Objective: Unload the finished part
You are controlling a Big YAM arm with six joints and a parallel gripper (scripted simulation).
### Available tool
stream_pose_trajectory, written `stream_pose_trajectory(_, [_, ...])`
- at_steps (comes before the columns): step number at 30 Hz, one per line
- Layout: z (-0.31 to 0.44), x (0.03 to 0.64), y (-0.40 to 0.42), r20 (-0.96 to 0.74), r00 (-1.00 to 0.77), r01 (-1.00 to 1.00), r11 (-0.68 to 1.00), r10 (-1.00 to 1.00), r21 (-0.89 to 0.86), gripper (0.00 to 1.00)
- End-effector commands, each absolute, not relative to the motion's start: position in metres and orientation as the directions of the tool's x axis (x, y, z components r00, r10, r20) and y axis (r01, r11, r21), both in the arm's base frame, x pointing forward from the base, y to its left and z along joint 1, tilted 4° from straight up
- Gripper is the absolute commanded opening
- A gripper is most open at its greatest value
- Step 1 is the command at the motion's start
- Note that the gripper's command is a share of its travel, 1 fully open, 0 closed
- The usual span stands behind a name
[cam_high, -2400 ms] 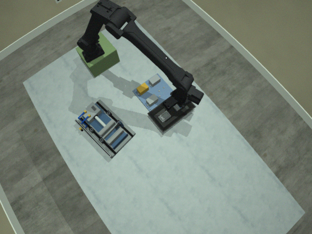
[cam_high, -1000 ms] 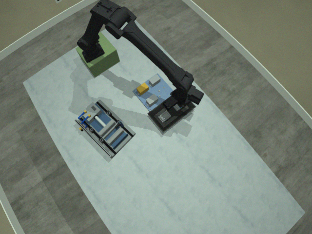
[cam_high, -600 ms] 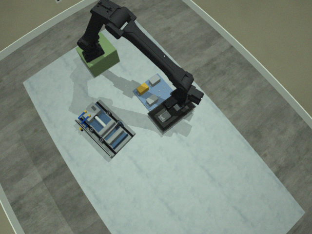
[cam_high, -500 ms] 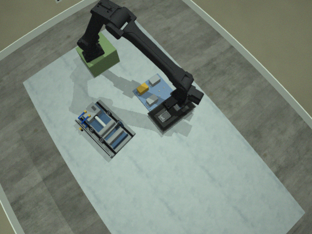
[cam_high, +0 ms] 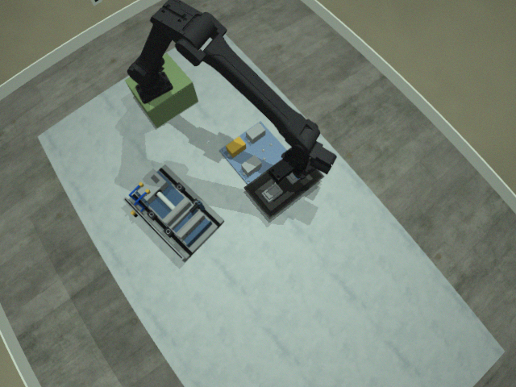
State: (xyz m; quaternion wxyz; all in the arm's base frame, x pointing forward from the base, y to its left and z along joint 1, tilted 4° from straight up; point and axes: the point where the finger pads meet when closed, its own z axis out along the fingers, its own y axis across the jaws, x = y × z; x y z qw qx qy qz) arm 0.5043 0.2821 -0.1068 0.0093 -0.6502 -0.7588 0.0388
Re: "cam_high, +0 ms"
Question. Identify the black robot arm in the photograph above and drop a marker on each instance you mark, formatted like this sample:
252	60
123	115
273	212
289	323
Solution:
190	35

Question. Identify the brass-yellow rectangular block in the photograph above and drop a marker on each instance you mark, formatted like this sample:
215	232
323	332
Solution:
236	146

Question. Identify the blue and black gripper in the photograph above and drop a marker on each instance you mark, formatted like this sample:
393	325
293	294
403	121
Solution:
304	173

